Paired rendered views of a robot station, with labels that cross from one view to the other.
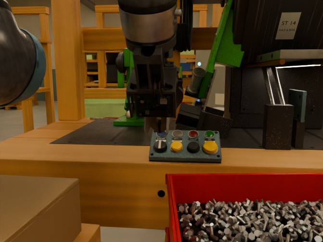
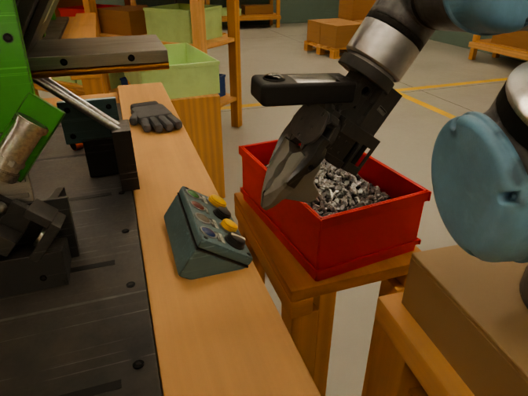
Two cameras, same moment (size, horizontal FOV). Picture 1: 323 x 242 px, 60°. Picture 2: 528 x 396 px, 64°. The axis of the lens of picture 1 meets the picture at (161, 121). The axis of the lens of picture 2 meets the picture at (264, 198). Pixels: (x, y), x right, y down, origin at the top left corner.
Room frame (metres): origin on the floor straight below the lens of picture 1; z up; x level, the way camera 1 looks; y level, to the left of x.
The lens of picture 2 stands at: (0.72, 0.44, 1.25)
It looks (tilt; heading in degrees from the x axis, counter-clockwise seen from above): 29 degrees down; 246
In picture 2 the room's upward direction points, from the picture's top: straight up
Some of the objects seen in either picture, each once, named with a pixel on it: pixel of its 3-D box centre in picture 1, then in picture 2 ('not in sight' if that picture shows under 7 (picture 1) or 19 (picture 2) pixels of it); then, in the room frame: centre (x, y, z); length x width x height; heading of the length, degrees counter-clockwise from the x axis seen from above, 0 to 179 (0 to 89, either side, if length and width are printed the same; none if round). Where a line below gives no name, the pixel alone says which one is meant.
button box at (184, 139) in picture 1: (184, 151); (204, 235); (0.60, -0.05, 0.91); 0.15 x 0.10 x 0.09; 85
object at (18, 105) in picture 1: (17, 100); not in sight; (8.97, 4.64, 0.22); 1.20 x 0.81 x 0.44; 178
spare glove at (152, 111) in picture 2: not in sight; (150, 116); (0.57, -0.60, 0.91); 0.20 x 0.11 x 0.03; 94
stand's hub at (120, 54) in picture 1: (120, 63); not in sight; (1.04, 0.15, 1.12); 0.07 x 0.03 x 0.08; 175
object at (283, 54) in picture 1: (287, 61); (35, 58); (0.77, -0.34, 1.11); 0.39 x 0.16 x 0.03; 175
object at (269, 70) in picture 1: (270, 77); not in sight; (1.01, -0.39, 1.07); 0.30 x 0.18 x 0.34; 85
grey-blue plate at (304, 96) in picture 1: (294, 117); (94, 137); (0.71, -0.34, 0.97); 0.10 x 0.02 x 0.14; 175
